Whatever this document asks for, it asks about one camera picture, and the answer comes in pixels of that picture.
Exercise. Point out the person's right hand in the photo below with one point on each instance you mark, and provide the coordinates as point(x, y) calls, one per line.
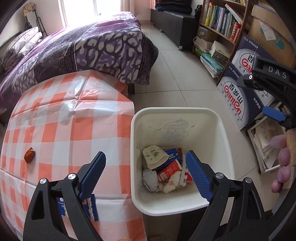
point(284, 173)

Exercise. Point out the pile of folded clothes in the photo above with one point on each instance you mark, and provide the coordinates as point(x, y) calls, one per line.
point(183, 7)

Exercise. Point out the black leather bench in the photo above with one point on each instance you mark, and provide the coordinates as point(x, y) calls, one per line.
point(180, 28)

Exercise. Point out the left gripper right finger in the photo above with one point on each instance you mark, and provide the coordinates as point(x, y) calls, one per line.
point(214, 187)

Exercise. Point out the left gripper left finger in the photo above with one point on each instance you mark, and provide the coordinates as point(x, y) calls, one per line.
point(80, 186)

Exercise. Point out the white paper cup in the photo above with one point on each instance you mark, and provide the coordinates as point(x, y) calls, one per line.
point(154, 156)

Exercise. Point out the brown cardboard box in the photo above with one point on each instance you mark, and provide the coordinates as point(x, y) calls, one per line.
point(269, 31)

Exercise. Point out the wooden bookshelf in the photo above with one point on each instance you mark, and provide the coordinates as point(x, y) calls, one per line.
point(222, 22)

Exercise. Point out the ganten water carton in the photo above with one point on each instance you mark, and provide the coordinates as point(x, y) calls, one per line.
point(244, 60)
point(244, 103)

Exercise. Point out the black coat rack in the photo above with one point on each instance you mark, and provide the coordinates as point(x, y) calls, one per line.
point(32, 19)

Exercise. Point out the white tissue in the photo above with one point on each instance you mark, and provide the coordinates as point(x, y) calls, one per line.
point(172, 183)

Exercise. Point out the small orange peel piece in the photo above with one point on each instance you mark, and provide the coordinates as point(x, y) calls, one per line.
point(29, 155)

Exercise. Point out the orange checkered tablecloth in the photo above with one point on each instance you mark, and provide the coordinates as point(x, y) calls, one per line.
point(67, 120)

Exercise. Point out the blue biscuit box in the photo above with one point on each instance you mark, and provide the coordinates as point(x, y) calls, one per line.
point(88, 206)

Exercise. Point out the stack of papers on floor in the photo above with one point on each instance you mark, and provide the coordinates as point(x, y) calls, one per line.
point(260, 135)

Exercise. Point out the window with white frame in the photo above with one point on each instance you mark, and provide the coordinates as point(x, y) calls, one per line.
point(80, 12)

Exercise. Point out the white plastic trash bin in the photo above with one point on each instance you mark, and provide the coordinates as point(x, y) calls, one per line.
point(177, 130)

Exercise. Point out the purple patterned bed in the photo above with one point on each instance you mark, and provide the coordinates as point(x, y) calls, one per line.
point(114, 45)

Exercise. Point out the upper Ganten water carton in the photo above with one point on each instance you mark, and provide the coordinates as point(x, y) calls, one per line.
point(244, 60)

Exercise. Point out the lower Ganten water carton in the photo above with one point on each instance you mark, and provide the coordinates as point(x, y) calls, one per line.
point(244, 103)

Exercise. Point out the red white snack wrapper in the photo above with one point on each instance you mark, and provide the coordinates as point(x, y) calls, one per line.
point(167, 172)

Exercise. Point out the folded white floral quilt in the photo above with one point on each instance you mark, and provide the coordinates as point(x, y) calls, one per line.
point(20, 47)

